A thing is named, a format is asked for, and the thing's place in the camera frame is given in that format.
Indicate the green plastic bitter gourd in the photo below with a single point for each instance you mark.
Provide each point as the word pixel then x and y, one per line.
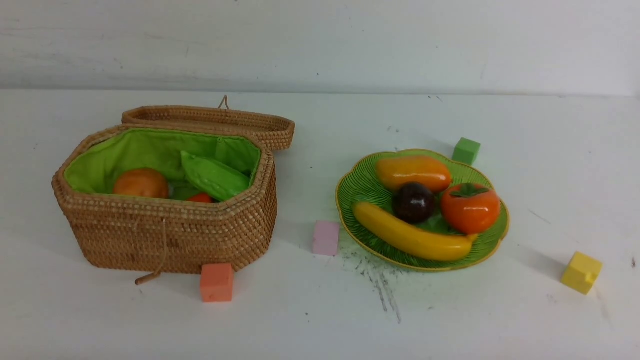
pixel 213 177

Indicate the woven wicker basket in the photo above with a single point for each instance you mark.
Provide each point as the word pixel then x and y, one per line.
pixel 157 235

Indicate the orange foam cube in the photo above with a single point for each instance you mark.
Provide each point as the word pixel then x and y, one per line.
pixel 216 282

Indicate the green foam cube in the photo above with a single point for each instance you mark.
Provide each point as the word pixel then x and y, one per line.
pixel 466 151

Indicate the brown plastic potato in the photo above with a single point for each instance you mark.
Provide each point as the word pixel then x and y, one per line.
pixel 142 183

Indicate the yellow plastic banana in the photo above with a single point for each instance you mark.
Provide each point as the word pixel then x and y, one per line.
pixel 411 239

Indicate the orange plastic carrot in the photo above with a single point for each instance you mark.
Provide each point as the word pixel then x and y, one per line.
pixel 201 198

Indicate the yellow foam cube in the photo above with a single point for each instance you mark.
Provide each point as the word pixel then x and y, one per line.
pixel 581 273

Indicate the orange plastic persimmon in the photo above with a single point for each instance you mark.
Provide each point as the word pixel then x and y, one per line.
pixel 470 208

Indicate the purple plastic mangosteen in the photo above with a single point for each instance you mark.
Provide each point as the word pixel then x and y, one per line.
pixel 413 203

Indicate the green glass plate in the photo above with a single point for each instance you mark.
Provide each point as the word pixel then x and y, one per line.
pixel 361 184

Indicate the orange yellow plastic mango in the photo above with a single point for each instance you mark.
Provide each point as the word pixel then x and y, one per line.
pixel 395 172

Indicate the pink foam cube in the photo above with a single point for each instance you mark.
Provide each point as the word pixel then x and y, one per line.
pixel 325 238

